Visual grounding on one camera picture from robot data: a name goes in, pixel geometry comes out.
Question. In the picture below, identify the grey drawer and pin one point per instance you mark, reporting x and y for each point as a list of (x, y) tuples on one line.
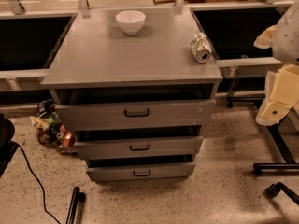
[(135, 115), (154, 171), (146, 147)]

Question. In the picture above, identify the black base left edge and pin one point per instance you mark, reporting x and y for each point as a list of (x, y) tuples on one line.
[(7, 146)]

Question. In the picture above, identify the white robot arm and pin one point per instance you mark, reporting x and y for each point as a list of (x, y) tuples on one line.
[(283, 39)]

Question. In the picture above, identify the black caster leg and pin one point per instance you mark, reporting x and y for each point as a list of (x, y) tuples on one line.
[(274, 189)]

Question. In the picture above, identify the black chair base right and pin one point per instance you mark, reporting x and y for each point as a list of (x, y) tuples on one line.
[(289, 162)]

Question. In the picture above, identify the grey middle drawer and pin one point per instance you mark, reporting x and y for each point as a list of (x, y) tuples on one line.
[(146, 147)]

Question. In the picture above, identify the white ceramic bowl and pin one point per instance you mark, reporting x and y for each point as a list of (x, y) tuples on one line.
[(131, 21)]

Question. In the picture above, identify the crushed green white can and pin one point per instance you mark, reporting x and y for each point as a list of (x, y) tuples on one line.
[(200, 47)]

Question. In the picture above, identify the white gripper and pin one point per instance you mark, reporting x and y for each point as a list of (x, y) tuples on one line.
[(288, 39)]

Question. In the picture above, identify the grey top drawer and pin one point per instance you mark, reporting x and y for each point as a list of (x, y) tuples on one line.
[(135, 115)]

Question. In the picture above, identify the grey drawer cabinet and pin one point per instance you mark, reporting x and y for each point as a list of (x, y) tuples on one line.
[(99, 64)]

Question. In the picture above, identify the grey bottom drawer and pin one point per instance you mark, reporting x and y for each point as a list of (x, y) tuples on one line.
[(154, 171)]

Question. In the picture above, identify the black tube leg bottom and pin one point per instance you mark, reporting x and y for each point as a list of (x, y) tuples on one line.
[(77, 197)]

